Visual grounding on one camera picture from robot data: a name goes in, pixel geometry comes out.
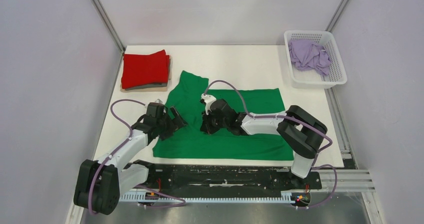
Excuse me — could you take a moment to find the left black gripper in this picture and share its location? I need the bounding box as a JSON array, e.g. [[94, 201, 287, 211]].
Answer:
[[156, 106, 187, 141]]

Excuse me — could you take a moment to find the green t-shirt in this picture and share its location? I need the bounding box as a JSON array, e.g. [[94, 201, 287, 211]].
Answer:
[[152, 70, 295, 161]]

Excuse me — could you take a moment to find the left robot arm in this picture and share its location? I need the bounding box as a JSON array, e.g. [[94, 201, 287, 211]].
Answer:
[[73, 102, 188, 215]]

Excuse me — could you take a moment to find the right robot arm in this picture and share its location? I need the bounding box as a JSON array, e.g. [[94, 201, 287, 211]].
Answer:
[[200, 94, 328, 188]]

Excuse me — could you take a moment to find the folded red t-shirt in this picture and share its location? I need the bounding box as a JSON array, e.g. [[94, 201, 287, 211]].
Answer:
[[120, 49, 171, 90]]

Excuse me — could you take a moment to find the crumpled purple t-shirt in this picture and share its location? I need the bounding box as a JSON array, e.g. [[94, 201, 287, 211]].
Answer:
[[288, 39, 332, 76]]

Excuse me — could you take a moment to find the white plastic basket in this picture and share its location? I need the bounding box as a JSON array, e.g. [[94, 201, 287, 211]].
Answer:
[[284, 30, 348, 89]]

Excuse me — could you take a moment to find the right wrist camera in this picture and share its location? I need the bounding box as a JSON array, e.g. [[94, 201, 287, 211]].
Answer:
[[200, 94, 217, 115]]

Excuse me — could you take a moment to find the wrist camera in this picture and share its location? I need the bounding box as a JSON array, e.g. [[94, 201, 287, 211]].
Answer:
[[200, 94, 217, 115], [146, 99, 165, 118]]

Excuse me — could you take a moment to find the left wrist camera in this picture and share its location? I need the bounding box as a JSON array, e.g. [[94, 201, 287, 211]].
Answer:
[[146, 99, 165, 118]]

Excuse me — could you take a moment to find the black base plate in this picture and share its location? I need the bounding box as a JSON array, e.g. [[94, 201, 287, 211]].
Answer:
[[143, 163, 322, 198]]

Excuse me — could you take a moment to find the white slotted cable duct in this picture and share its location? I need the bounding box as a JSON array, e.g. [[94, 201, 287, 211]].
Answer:
[[119, 189, 295, 204]]

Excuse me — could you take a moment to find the left aluminium corner post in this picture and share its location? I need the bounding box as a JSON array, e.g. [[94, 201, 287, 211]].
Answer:
[[90, 0, 126, 54]]

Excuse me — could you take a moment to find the aluminium corner post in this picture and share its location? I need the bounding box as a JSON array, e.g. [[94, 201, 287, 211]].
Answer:
[[90, 0, 126, 54], [326, 0, 350, 32]]

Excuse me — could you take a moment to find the right aluminium corner post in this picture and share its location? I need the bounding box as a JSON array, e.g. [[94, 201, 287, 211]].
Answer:
[[326, 0, 350, 32]]

